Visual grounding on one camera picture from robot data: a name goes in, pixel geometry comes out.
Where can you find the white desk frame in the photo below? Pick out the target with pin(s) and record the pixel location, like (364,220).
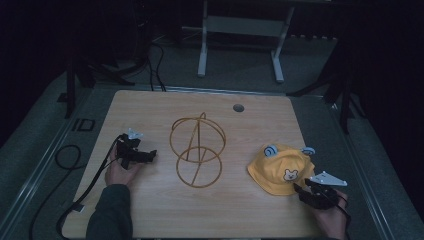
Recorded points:
(242,36)

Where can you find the person's right hand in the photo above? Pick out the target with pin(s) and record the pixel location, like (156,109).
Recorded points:
(330,218)

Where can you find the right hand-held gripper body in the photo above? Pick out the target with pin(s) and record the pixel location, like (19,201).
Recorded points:
(322,194)

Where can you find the grey table grommet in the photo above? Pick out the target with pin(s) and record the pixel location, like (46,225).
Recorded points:
(238,107)

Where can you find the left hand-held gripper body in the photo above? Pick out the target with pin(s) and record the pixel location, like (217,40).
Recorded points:
(127,149)

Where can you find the yellow bear hat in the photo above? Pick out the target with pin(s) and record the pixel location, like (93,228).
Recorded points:
(282,169)

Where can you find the black tripod stand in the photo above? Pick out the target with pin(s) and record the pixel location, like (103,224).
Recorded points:
(83,76)
(336,90)

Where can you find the person's left hand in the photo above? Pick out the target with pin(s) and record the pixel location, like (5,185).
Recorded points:
(119,172)

